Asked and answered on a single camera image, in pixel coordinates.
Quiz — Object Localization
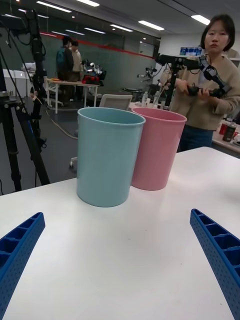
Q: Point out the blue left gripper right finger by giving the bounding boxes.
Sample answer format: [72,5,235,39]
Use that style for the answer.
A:
[189,208,240,320]

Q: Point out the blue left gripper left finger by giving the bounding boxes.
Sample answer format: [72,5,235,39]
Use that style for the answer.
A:
[0,211,46,320]

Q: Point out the black teleoperation arm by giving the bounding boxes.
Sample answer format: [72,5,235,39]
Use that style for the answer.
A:
[156,53,233,111]

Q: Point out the person's left hand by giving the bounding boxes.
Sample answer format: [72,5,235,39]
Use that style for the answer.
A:
[198,87,216,100]

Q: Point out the person's right hand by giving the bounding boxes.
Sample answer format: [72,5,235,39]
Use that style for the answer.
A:
[174,78,191,95]

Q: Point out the black tripod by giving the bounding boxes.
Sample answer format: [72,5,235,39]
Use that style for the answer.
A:
[0,49,51,193]

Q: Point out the pink plastic bin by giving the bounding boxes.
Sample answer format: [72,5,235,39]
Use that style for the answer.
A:
[130,106,188,191]

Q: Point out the dark drink can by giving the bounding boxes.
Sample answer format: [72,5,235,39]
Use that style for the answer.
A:
[222,121,237,143]

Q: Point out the pale blue plastic bin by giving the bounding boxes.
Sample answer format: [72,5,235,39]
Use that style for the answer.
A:
[76,106,147,208]

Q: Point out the white folding table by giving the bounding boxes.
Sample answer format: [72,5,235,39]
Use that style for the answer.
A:
[44,77,101,115]

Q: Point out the pale grey office chair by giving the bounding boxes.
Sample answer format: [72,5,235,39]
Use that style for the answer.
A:
[99,93,134,111]

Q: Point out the red and black equipment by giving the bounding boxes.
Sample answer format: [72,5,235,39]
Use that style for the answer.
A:
[81,74,105,87]

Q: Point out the black equipment stand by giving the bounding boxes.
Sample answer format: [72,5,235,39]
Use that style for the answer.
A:
[0,8,49,151]

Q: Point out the person in dark top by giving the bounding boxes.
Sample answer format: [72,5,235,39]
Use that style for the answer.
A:
[55,35,74,106]

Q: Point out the person in pale top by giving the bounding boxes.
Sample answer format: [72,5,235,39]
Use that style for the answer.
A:
[71,40,84,101]

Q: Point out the white and black robot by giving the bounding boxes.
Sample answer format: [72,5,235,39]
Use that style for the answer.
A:
[82,59,108,80]

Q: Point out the pale floor cable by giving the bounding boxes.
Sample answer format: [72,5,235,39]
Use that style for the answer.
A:
[44,107,79,140]

